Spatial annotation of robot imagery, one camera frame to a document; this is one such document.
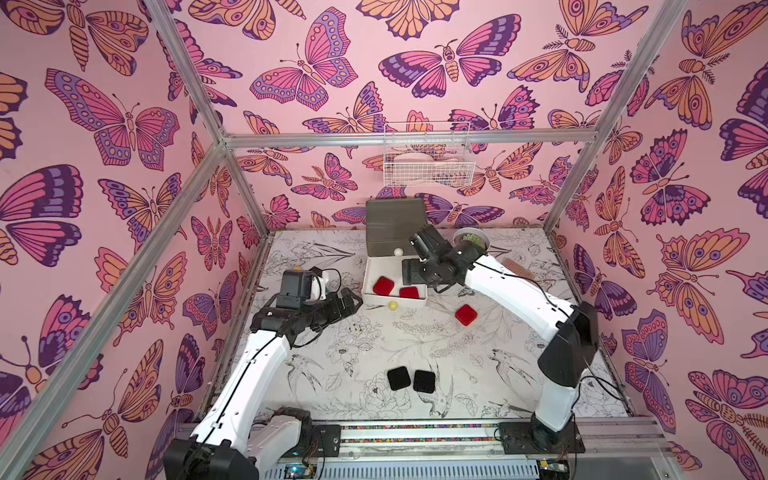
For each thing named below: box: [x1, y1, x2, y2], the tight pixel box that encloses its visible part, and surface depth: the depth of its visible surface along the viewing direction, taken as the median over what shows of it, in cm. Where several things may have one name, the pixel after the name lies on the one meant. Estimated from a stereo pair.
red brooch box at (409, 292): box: [399, 286, 420, 299], surface depth 94 cm
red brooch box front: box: [373, 276, 395, 296], surface depth 95 cm
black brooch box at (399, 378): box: [387, 366, 411, 391], surface depth 85 cm
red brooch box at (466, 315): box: [455, 304, 478, 326], surface depth 97 cm
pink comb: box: [502, 258, 535, 279], surface depth 110 cm
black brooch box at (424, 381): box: [413, 370, 436, 394], surface depth 83 cm
